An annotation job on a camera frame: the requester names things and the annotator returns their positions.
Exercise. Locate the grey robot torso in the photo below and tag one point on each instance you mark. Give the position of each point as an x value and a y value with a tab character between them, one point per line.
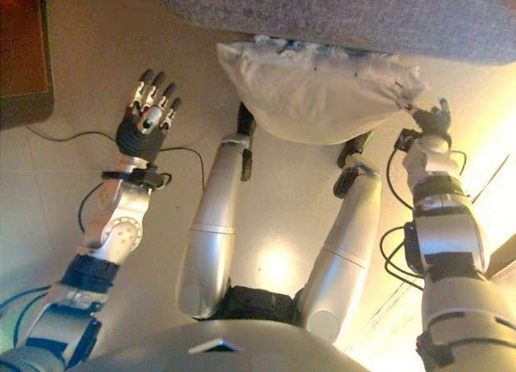
201	360

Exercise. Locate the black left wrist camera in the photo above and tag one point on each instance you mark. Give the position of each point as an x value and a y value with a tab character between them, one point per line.
151	178

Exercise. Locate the dark wooden cabinet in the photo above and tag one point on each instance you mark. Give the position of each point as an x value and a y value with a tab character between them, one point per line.
20	45

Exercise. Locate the grey fabric armchair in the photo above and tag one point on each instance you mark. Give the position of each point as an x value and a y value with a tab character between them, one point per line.
363	17

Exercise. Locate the silver robot leg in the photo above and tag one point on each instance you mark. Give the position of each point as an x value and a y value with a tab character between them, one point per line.
213	226
346	247

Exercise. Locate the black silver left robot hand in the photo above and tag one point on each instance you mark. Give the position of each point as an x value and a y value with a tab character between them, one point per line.
139	140

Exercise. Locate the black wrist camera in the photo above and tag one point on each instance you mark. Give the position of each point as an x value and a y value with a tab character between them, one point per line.
405	140
151	178

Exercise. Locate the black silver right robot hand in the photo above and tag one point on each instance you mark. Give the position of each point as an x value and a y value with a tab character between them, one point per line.
433	122

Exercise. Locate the silver right robot leg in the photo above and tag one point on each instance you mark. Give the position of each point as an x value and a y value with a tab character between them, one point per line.
346	247

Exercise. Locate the white fringed cushion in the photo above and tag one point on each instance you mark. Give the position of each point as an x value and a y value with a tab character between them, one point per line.
314	101

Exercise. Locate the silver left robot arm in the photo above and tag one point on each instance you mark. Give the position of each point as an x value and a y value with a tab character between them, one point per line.
121	231

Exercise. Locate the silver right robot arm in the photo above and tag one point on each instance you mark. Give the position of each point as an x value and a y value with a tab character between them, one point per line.
443	226

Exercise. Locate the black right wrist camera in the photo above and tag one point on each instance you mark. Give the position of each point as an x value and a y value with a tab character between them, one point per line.
405	140

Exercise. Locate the silver left robot leg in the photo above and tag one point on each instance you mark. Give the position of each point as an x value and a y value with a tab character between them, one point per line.
213	226

